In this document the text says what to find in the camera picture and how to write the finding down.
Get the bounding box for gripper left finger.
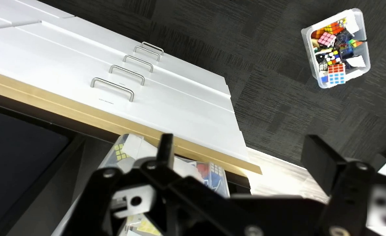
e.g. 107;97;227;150
64;133;262;236

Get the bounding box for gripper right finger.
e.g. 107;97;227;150
300;134;386;236

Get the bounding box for white drawer cabinet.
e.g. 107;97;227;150
0;0;263;176

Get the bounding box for clear plastic box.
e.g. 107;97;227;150
52;133;231;236
301;8;371;89

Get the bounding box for white drawer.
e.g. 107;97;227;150
0;26;249;162
14;20;236;113
39;0;231;96

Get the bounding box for silver drawer handle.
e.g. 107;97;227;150
140;41;165;56
109;64;146;87
133;45;161;62
90;77;135;103
122;54;154;73

